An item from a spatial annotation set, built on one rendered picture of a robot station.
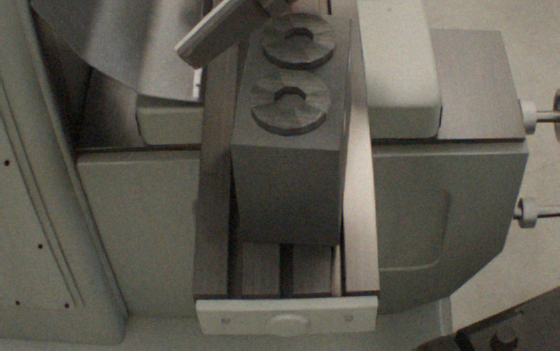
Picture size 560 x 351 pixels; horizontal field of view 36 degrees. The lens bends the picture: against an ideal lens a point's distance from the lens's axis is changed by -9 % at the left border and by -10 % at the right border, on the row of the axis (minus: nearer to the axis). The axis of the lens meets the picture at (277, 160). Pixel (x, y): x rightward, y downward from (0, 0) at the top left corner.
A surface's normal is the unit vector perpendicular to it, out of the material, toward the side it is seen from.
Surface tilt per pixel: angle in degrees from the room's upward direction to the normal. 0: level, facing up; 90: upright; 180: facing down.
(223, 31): 95
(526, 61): 0
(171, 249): 90
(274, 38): 0
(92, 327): 79
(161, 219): 90
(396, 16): 0
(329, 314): 90
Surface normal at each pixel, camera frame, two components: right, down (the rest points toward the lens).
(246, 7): 0.47, 0.73
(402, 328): -0.04, -0.63
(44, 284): 0.00, 0.76
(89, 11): 0.87, -0.30
